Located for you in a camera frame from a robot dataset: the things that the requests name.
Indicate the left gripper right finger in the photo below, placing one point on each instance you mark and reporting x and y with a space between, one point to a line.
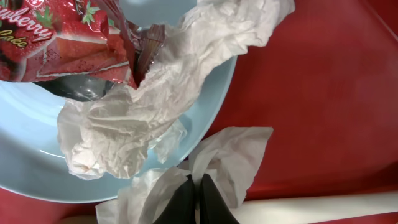
213 209

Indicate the white tissue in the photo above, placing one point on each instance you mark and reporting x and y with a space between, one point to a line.
113 134

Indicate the white plastic spoon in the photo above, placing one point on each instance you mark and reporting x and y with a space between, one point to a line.
315 209

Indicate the light blue plate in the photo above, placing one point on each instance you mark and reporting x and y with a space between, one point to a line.
95 92

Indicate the orange carrot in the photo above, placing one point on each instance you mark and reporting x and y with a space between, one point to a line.
81 219

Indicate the red serving tray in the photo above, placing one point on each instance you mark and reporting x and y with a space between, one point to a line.
326 83

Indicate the red strawberry snack wrapper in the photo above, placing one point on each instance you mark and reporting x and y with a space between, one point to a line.
76 49

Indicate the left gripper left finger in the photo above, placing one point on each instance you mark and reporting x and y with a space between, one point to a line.
181 207

